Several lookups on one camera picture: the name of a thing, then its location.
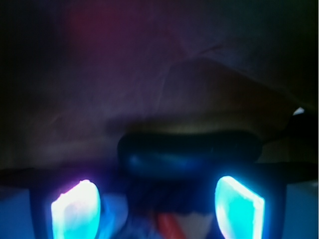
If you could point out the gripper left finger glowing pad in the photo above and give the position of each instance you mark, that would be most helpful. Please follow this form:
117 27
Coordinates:
66 209

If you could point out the brown paper bag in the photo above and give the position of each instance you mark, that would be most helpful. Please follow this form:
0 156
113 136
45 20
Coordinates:
76 74

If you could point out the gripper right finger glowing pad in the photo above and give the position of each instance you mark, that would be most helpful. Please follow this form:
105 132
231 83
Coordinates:
248 209

